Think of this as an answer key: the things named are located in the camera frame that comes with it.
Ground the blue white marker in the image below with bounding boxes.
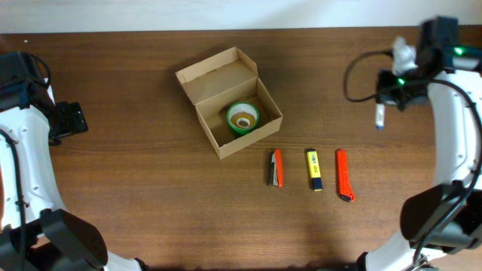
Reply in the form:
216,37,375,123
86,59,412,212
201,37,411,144
375,103,386,131

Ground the red utility knife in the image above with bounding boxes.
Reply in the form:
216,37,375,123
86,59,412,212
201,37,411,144
335,149,355,202

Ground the green tape roll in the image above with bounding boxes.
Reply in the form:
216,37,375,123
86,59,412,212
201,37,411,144
227,102,260,136

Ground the brown cardboard box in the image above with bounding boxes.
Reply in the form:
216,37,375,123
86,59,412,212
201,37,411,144
175,47,283,159

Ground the yellow tape roll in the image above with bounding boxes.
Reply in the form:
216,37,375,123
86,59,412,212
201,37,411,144
230,111,257,130

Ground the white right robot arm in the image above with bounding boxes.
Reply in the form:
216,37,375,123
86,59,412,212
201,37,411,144
355,16,481,270

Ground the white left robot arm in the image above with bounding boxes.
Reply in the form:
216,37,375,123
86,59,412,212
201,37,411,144
1,52,149,270

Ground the yellow highlighter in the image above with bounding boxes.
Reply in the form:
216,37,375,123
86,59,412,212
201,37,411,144
307,148,323,191

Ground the red stapler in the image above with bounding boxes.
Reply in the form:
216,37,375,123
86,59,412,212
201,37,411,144
267,149,284,187

